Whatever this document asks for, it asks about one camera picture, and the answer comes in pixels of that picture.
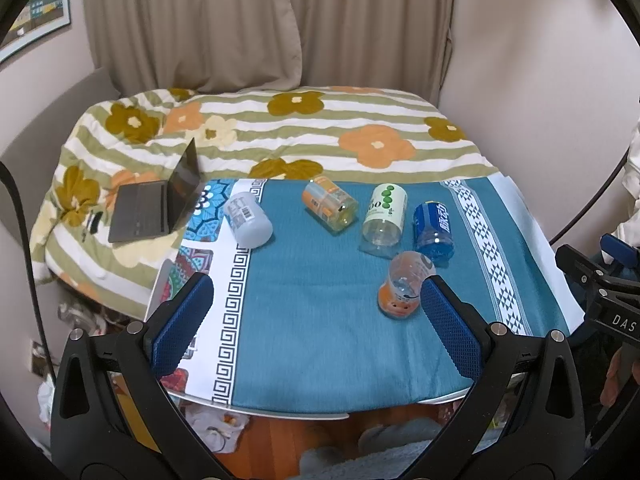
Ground clear cup with blue label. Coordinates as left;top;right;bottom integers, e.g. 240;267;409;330
412;201;455;267

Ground dark grey laptop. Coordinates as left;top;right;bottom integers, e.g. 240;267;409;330
108;137;204;244

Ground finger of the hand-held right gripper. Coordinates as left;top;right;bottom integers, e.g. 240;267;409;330
555;233;640;293

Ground person's right hand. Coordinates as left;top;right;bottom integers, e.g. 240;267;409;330
601;344;640;408

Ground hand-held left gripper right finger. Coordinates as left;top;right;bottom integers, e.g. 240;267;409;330
400;275;587;480

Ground grey fuzzy slippers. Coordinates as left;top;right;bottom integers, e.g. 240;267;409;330
299;417;443;480

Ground teal patterned tablecloth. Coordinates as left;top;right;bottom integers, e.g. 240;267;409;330
145;176;571;417

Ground thin black cable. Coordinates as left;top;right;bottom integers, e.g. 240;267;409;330
547;142;632;247

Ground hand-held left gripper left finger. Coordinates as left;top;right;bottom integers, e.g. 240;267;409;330
50;272;236;480

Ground clear cup with green-dotted label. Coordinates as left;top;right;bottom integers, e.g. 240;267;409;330
359;183;408;260

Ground wall poster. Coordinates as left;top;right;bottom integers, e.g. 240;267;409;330
0;0;72;65

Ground frosted white cup with barcode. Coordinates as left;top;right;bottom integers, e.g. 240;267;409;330
222;191;274;249

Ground beige curtain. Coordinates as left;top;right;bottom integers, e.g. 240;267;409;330
82;0;458;107

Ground clear cup with orange label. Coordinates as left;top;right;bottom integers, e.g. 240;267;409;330
302;175;360;232

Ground floral striped blanket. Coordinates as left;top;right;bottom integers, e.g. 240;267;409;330
29;86;501;318

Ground white cloth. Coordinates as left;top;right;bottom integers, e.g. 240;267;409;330
614;120;640;261

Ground clear cup with orange base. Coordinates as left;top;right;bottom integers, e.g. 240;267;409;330
377;251;437;320

